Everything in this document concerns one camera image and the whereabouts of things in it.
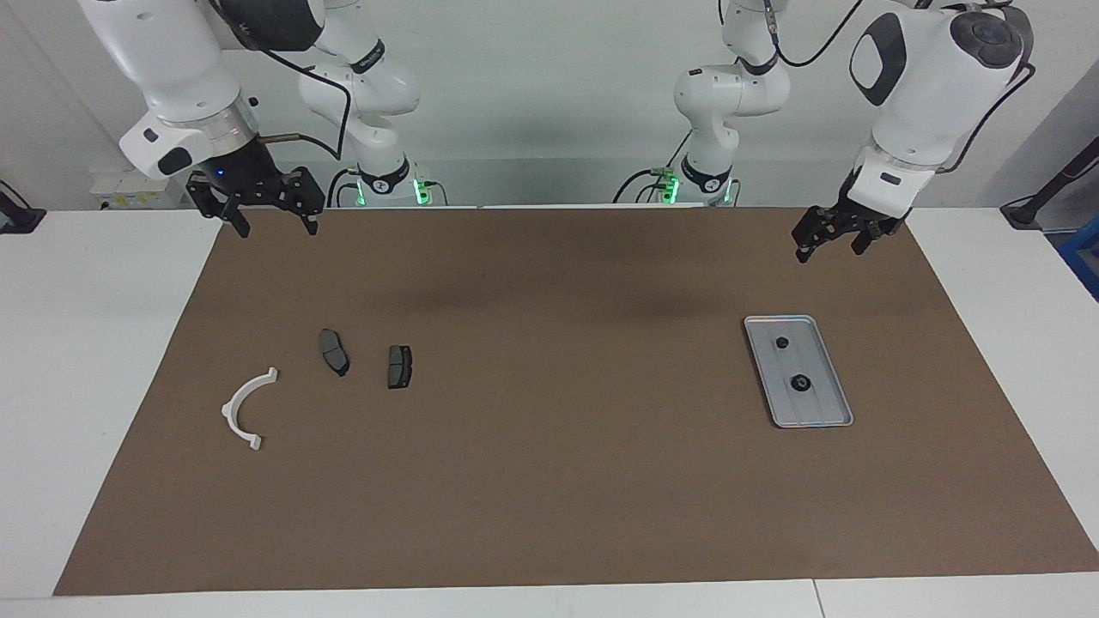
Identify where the silver metal tray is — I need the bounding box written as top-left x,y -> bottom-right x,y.
744,314 -> 854,429

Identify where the white power strip box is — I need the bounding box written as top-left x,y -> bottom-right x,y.
90,167 -> 185,211

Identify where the curved dark grey brake pad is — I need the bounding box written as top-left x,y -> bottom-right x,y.
319,329 -> 350,378

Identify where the black stand foot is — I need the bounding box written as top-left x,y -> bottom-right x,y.
1000,137 -> 1099,230
0,180 -> 46,234

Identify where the blue box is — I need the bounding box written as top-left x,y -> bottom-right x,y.
1058,225 -> 1099,301

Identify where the brown table mat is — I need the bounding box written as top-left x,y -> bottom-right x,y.
53,206 -> 1099,597

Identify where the black right base cable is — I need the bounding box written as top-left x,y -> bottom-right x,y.
326,167 -> 361,209

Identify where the black base cable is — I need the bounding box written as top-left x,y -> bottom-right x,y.
326,167 -> 361,209
612,129 -> 695,204

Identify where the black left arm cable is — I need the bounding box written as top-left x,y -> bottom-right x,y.
760,0 -> 1035,173

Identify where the black left base cable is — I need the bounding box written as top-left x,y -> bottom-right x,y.
612,129 -> 695,204

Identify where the white semicircular plastic bracket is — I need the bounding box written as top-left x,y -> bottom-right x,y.
222,367 -> 279,451

